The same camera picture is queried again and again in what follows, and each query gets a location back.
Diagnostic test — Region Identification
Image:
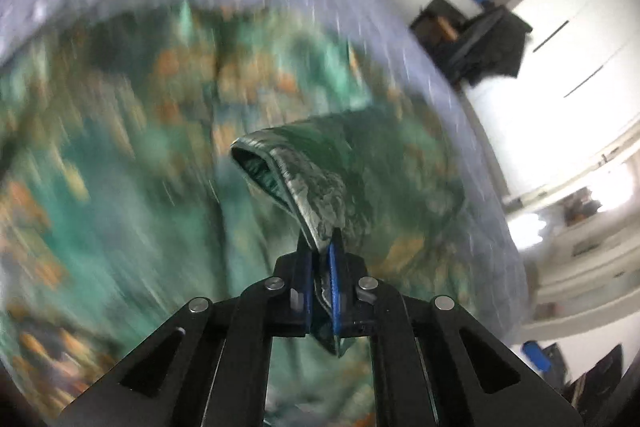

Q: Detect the green floral patterned jacket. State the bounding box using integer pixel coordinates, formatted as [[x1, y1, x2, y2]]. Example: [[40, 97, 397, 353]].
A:
[[1, 3, 476, 421]]

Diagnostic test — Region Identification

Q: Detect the wooden chair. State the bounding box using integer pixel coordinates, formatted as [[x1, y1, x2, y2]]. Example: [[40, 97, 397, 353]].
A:
[[410, 10, 460, 52]]

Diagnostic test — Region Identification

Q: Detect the black jacket on chair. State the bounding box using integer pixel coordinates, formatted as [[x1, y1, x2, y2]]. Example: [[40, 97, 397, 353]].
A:
[[442, 6, 533, 86]]

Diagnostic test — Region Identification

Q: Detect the white wardrobe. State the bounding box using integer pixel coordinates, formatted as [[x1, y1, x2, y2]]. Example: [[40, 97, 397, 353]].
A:
[[468, 0, 639, 195]]

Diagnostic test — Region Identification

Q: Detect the white desk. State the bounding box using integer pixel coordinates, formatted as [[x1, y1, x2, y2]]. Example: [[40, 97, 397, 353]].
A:
[[445, 0, 484, 20]]

